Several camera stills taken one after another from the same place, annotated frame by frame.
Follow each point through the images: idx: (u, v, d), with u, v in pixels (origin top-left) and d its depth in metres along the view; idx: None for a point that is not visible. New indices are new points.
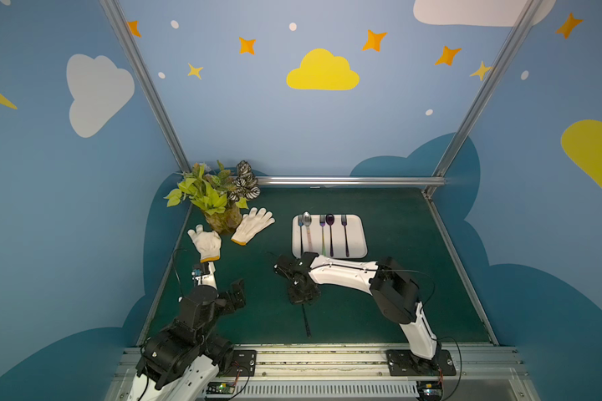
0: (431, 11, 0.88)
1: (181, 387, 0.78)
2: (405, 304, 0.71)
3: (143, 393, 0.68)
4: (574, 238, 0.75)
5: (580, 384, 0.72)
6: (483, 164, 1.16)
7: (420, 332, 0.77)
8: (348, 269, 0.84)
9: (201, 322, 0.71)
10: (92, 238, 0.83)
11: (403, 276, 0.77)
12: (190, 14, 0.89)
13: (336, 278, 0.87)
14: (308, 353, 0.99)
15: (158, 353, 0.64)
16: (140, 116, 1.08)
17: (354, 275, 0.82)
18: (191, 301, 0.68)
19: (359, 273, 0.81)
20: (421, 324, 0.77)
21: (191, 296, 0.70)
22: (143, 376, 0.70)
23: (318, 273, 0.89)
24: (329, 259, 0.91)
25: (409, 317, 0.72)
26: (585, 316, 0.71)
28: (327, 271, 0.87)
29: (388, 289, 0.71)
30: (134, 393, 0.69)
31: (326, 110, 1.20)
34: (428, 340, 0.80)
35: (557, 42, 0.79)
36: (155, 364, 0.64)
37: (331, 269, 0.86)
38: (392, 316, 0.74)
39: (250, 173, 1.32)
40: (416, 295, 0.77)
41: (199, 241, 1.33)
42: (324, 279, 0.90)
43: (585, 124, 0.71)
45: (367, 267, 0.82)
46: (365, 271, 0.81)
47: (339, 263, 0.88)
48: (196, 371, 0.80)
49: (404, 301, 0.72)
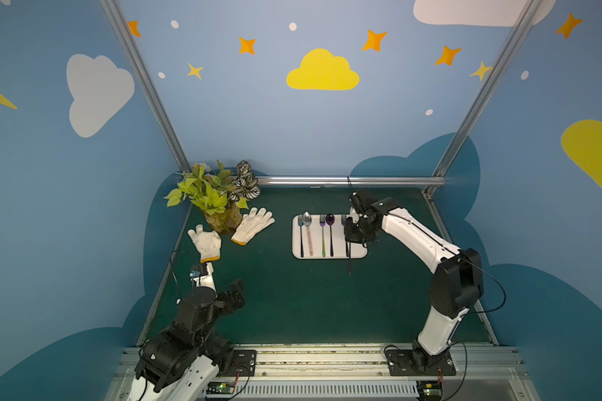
0: (431, 11, 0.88)
1: (181, 388, 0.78)
2: (458, 299, 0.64)
3: (143, 394, 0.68)
4: (574, 238, 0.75)
5: (579, 384, 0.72)
6: (483, 165, 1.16)
7: (446, 330, 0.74)
8: (426, 236, 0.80)
9: (200, 324, 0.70)
10: (92, 238, 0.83)
11: (477, 276, 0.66)
12: (190, 14, 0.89)
13: (410, 237, 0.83)
14: (308, 353, 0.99)
15: (156, 356, 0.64)
16: (140, 116, 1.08)
17: (431, 245, 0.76)
18: (189, 303, 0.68)
19: (434, 246, 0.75)
20: (453, 325, 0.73)
21: (189, 299, 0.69)
22: (141, 378, 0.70)
23: (390, 222, 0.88)
24: (411, 219, 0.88)
25: (451, 312, 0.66)
26: (585, 316, 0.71)
28: (404, 226, 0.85)
29: (457, 278, 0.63)
30: (133, 395, 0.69)
31: (326, 110, 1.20)
34: (442, 340, 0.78)
35: (557, 42, 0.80)
36: (154, 367, 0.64)
37: (409, 227, 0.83)
38: (436, 299, 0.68)
39: (250, 173, 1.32)
40: (472, 300, 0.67)
41: (199, 241, 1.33)
42: (395, 231, 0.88)
43: (587, 124, 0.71)
45: (447, 246, 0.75)
46: (443, 249, 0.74)
47: (420, 228, 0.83)
48: (196, 372, 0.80)
49: (461, 296, 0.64)
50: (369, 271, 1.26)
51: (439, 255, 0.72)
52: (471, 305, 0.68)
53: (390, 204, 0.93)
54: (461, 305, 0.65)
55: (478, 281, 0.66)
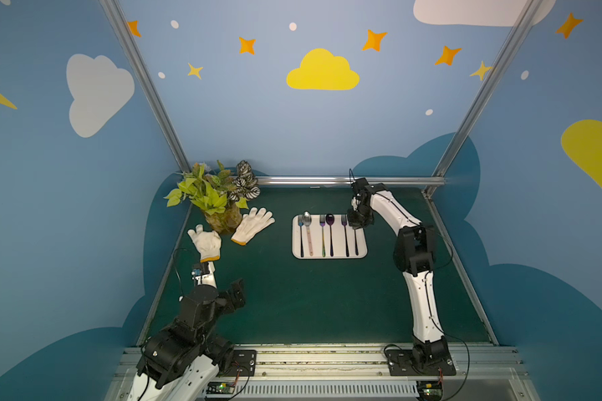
0: (431, 11, 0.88)
1: (181, 387, 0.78)
2: (412, 257, 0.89)
3: (145, 391, 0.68)
4: (574, 238, 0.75)
5: (579, 383, 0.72)
6: (482, 165, 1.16)
7: (420, 298, 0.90)
8: (398, 210, 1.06)
9: (201, 322, 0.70)
10: (92, 238, 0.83)
11: (430, 244, 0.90)
12: (190, 13, 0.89)
13: (386, 211, 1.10)
14: (308, 353, 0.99)
15: (159, 352, 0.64)
16: (140, 116, 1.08)
17: (399, 217, 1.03)
18: (191, 301, 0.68)
19: (400, 218, 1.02)
20: (422, 291, 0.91)
21: (191, 296, 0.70)
22: (143, 374, 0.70)
23: (374, 200, 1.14)
24: (390, 197, 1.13)
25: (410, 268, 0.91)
26: (585, 316, 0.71)
28: (383, 203, 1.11)
29: (410, 241, 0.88)
30: (134, 393, 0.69)
31: (326, 110, 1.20)
34: (426, 320, 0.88)
35: (558, 42, 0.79)
36: (155, 363, 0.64)
37: (385, 202, 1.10)
38: (400, 259, 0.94)
39: (250, 173, 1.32)
40: (428, 262, 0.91)
41: (199, 241, 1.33)
42: (377, 206, 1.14)
43: (586, 123, 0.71)
45: (410, 218, 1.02)
46: (406, 220, 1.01)
47: (395, 204, 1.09)
48: (196, 371, 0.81)
49: (415, 256, 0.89)
50: (369, 271, 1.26)
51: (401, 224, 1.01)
52: (427, 266, 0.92)
53: (378, 186, 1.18)
54: (414, 262, 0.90)
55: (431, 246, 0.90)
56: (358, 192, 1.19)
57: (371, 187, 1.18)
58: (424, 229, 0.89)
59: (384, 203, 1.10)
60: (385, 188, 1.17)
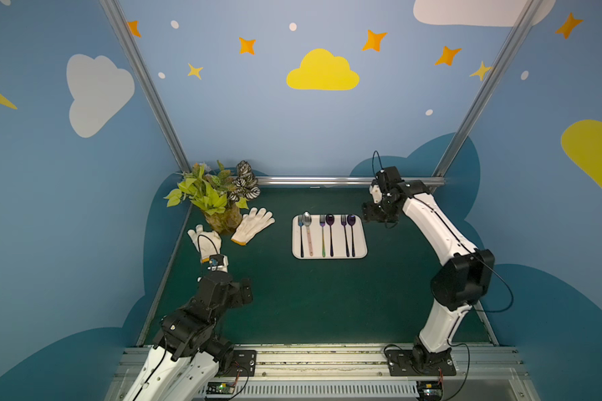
0: (431, 11, 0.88)
1: (181, 381, 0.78)
2: (459, 295, 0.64)
3: (160, 363, 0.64)
4: (574, 238, 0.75)
5: (579, 383, 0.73)
6: (482, 165, 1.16)
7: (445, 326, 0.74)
8: (444, 228, 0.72)
9: (218, 303, 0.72)
10: (91, 238, 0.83)
11: (486, 278, 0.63)
12: (190, 13, 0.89)
13: (427, 225, 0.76)
14: (308, 353, 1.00)
15: (176, 328, 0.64)
16: (140, 116, 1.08)
17: (446, 237, 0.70)
18: (209, 281, 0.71)
19: (449, 241, 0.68)
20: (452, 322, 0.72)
21: (209, 277, 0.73)
22: (160, 348, 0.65)
23: (412, 205, 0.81)
24: (434, 205, 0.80)
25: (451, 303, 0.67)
26: (586, 316, 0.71)
28: (425, 214, 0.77)
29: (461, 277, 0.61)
30: (147, 366, 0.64)
31: (326, 109, 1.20)
34: (441, 339, 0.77)
35: (558, 42, 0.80)
36: (172, 338, 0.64)
37: (429, 215, 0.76)
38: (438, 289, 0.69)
39: (250, 173, 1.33)
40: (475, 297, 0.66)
41: (199, 241, 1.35)
42: (414, 216, 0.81)
43: (586, 124, 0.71)
45: (464, 241, 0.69)
46: (458, 246, 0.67)
47: (440, 216, 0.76)
48: (197, 367, 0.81)
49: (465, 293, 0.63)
50: (369, 271, 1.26)
51: (452, 250, 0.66)
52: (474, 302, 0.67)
53: (418, 186, 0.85)
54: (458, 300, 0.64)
55: (487, 277, 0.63)
56: (388, 190, 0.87)
57: (409, 185, 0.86)
58: (482, 256, 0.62)
59: (426, 217, 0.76)
60: (428, 193, 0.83)
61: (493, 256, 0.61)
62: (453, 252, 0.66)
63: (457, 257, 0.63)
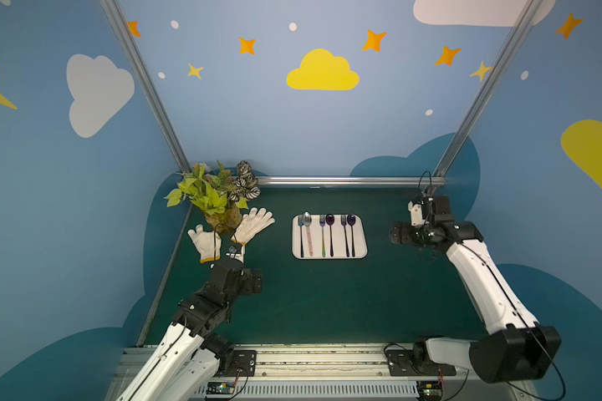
0: (431, 11, 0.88)
1: (183, 374, 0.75)
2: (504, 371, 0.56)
3: (178, 338, 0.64)
4: (574, 238, 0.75)
5: (579, 383, 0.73)
6: (482, 165, 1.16)
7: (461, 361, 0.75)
8: (496, 289, 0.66)
9: (230, 287, 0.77)
10: (92, 238, 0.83)
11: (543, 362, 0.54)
12: (190, 13, 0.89)
13: (476, 280, 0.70)
14: (308, 353, 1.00)
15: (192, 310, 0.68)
16: (140, 116, 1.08)
17: (498, 302, 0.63)
18: (221, 266, 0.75)
19: (502, 307, 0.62)
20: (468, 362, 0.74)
21: (221, 263, 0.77)
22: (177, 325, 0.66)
23: (456, 251, 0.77)
24: (487, 259, 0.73)
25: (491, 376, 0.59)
26: (586, 315, 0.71)
28: (474, 266, 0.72)
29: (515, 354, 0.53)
30: (165, 341, 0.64)
31: (326, 110, 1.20)
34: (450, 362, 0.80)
35: (557, 42, 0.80)
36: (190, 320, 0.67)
37: (481, 269, 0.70)
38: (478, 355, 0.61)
39: (250, 173, 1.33)
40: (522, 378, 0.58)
41: (200, 241, 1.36)
42: (459, 262, 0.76)
43: (586, 124, 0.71)
45: (520, 312, 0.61)
46: (512, 316, 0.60)
47: (492, 272, 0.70)
48: (199, 362, 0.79)
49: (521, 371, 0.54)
50: (369, 271, 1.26)
51: (505, 319, 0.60)
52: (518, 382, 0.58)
53: (468, 230, 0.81)
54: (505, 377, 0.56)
55: (546, 361, 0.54)
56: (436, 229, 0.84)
57: (457, 227, 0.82)
58: (544, 334, 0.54)
59: (477, 269, 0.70)
60: (479, 241, 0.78)
61: (559, 337, 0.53)
62: (506, 322, 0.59)
63: (512, 331, 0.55)
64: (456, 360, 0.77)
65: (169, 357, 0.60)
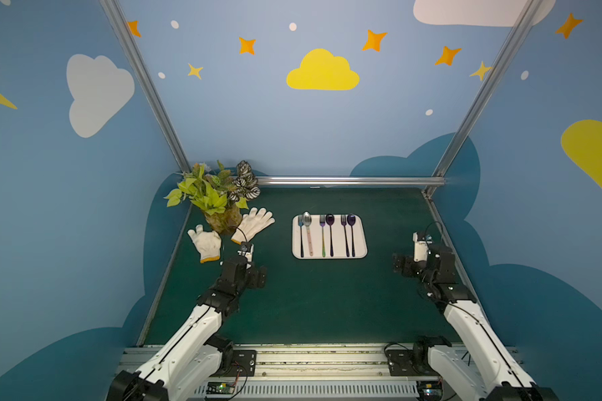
0: (431, 11, 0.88)
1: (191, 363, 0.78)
2: None
3: (203, 314, 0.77)
4: (574, 239, 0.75)
5: (579, 383, 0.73)
6: (482, 165, 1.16)
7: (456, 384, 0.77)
8: (491, 347, 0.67)
9: (239, 280, 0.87)
10: (92, 238, 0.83)
11: None
12: (190, 12, 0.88)
13: (471, 338, 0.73)
14: (308, 353, 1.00)
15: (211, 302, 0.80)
16: (140, 116, 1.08)
17: (494, 359, 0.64)
18: (229, 262, 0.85)
19: (497, 364, 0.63)
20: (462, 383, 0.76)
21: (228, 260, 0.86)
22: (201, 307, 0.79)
23: (453, 312, 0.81)
24: (481, 317, 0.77)
25: None
26: (586, 315, 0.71)
28: (468, 324, 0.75)
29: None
30: (193, 315, 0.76)
31: (326, 110, 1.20)
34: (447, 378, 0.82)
35: (558, 42, 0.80)
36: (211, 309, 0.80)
37: (473, 327, 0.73)
38: None
39: (250, 173, 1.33)
40: None
41: (199, 241, 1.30)
42: (457, 323, 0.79)
43: (586, 124, 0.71)
45: (516, 370, 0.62)
46: (507, 373, 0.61)
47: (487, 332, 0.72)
48: (204, 353, 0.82)
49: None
50: (369, 271, 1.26)
51: (500, 378, 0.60)
52: None
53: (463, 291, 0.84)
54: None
55: None
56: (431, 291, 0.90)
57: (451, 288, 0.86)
58: (541, 393, 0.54)
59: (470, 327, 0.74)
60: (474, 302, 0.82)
61: (557, 398, 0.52)
62: (502, 380, 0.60)
63: (507, 389, 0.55)
64: (454, 383, 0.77)
65: (198, 322, 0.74)
